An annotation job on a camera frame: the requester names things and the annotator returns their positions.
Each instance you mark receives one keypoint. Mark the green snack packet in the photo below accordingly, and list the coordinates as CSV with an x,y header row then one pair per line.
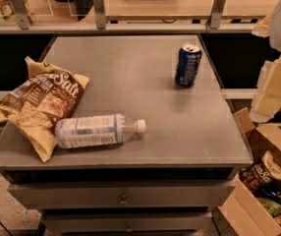
x,y
272,207

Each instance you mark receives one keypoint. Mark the cardboard box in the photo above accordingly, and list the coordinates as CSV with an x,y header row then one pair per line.
x,y
254,207

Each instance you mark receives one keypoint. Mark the chips bag in box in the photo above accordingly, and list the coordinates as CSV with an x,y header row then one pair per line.
x,y
260,174

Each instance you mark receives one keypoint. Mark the lower drawer handle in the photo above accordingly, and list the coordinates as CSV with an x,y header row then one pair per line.
x,y
128,228

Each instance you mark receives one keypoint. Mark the drawer handle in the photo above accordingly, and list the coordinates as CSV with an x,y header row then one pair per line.
x,y
123,201
128,228

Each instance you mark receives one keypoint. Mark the clear plastic water bottle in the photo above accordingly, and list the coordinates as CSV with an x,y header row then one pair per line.
x,y
97,130

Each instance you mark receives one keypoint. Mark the right metal bracket post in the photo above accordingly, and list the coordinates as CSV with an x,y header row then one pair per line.
x,y
215,18

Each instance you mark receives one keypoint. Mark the grey metal cabinet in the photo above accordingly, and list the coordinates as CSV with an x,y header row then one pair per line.
x,y
173,174

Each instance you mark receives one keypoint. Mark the upper drawer handle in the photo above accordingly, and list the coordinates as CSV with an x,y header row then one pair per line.
x,y
123,201

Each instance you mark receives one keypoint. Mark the middle metal bracket post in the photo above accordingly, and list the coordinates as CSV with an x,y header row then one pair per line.
x,y
100,17

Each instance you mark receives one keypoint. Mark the sea salt chips bag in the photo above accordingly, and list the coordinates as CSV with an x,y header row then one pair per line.
x,y
49,95

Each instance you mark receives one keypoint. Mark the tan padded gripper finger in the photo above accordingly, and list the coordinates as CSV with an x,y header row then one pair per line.
x,y
267,99

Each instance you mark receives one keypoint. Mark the blue soda can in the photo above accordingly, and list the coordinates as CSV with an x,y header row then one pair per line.
x,y
189,57

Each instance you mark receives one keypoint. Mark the left metal bracket post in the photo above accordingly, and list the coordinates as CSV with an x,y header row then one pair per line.
x,y
21,13

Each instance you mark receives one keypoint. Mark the metal bracket post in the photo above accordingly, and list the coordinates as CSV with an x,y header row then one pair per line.
x,y
21,13
100,17
215,18

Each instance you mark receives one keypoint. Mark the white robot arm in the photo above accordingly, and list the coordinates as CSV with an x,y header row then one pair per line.
x,y
271,27

